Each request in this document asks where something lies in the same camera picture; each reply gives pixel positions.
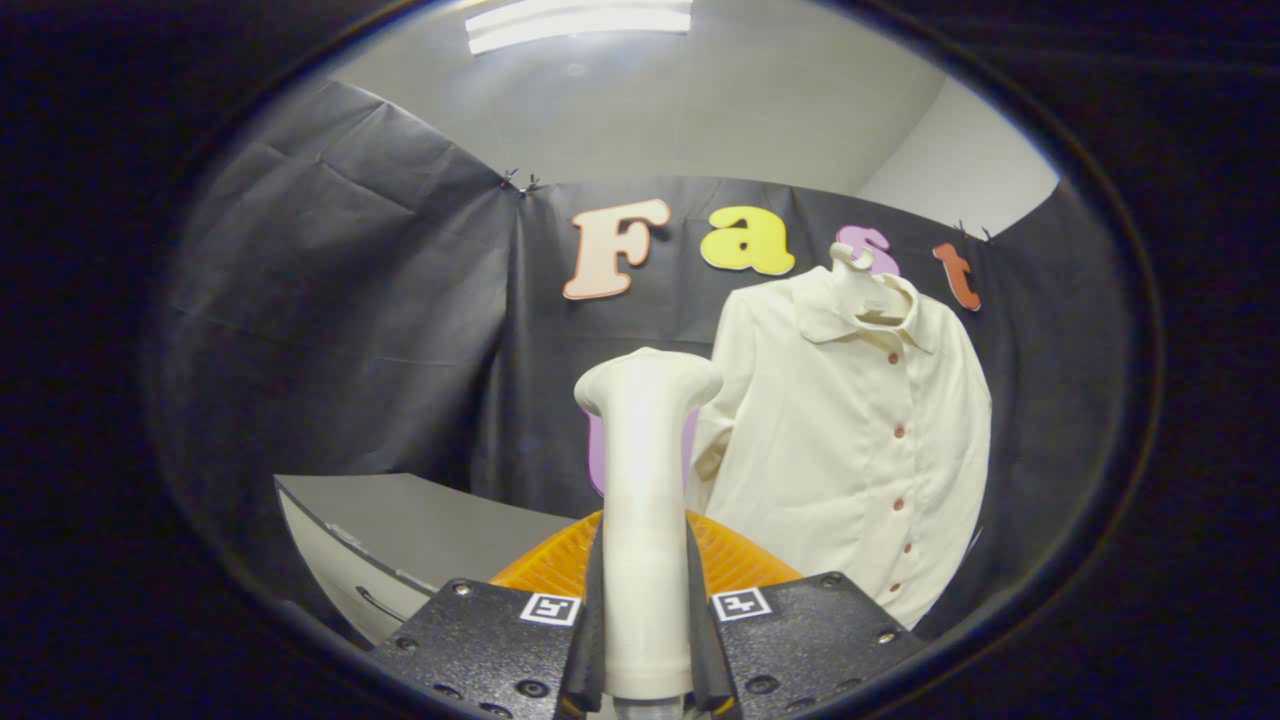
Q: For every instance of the ceiling tube light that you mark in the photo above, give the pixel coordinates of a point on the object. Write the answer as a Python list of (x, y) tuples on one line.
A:
[(580, 22)]

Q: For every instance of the white mannequin neck hanger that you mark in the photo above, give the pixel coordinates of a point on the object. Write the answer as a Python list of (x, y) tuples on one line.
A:
[(855, 285)]

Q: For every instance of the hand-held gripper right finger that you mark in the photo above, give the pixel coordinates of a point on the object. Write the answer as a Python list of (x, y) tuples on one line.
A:
[(800, 640)]

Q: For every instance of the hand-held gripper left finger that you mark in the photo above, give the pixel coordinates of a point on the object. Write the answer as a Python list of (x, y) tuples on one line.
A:
[(500, 640)]

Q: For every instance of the black backdrop cloth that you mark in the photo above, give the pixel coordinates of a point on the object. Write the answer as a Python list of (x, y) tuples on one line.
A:
[(350, 330)]

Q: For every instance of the cream button-up shirt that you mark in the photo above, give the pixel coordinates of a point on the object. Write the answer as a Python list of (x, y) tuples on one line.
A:
[(830, 450)]

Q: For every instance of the grey and white cabinet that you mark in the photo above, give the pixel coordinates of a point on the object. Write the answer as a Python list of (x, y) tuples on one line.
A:
[(420, 510)]

